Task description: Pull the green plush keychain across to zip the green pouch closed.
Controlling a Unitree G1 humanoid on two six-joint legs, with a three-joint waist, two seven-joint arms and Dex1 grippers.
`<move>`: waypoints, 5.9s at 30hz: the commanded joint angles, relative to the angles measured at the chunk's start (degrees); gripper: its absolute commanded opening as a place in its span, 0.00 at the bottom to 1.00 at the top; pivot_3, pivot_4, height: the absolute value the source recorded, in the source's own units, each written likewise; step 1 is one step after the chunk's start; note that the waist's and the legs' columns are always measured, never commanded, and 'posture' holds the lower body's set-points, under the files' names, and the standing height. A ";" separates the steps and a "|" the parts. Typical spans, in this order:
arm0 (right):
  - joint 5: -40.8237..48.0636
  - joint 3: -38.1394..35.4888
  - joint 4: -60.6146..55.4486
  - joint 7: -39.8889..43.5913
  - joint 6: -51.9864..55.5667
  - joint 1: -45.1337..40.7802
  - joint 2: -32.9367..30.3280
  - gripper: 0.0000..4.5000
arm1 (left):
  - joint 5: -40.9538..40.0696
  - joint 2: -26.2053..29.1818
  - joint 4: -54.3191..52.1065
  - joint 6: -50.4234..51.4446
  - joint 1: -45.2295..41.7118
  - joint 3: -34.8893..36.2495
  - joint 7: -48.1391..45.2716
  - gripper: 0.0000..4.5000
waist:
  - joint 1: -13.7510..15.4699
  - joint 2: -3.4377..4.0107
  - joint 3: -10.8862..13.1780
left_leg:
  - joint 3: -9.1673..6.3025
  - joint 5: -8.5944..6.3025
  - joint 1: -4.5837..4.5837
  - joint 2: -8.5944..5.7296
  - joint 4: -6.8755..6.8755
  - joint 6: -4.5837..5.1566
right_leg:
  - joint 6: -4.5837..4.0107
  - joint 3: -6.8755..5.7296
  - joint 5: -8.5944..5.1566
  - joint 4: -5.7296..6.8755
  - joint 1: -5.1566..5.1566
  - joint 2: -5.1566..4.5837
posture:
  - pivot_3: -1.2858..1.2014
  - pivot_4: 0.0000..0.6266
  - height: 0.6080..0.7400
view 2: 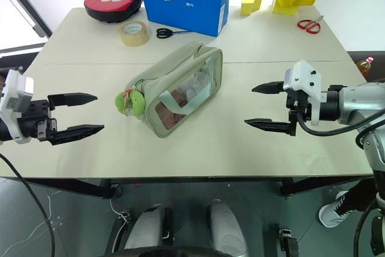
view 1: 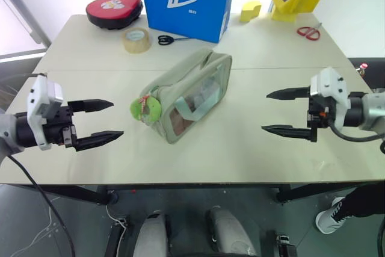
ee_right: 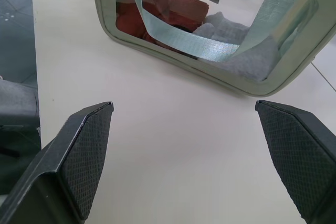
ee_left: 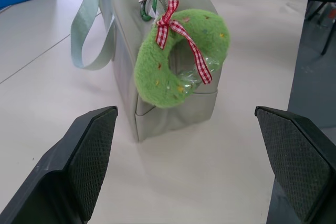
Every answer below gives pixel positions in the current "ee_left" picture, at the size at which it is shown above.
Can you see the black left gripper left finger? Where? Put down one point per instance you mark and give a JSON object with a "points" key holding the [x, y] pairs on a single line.
{"points": [[78, 166]]}

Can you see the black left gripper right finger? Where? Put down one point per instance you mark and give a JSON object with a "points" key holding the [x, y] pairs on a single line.
{"points": [[296, 161]]}

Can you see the light green handbag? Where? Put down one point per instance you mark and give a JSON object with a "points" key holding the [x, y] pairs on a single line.
{"points": [[123, 24]]}

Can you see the green plush donut charm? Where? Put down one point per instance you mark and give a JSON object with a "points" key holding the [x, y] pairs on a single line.
{"points": [[155, 77]]}

